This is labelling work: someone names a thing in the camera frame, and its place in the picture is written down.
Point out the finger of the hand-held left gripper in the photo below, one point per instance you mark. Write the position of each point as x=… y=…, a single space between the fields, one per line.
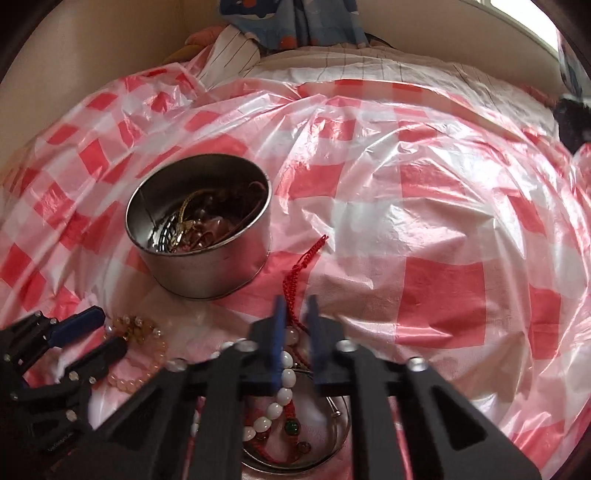
x=104 y=357
x=78 y=325

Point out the pink cloth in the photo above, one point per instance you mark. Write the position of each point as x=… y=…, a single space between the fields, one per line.
x=203 y=39

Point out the red white checkered plastic sheet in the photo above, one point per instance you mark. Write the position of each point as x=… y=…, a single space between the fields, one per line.
x=415 y=230

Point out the window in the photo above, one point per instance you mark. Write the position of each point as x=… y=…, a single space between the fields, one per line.
x=521 y=16

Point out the white striped bedsheet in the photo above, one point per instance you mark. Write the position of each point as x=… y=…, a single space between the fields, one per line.
x=360 y=62

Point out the blue printed curtain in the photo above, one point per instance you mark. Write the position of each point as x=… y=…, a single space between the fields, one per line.
x=304 y=21

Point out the pale printed curtain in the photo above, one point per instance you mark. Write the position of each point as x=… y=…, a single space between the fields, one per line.
x=572 y=64

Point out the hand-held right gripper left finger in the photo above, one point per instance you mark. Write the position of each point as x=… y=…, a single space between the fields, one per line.
x=276 y=350

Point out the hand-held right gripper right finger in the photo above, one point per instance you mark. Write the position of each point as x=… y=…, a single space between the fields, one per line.
x=318 y=350

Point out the round metal tin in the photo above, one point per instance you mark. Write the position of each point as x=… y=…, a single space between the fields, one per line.
x=207 y=267

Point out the pile of jewelry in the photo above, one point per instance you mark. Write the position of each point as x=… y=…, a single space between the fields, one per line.
x=203 y=226

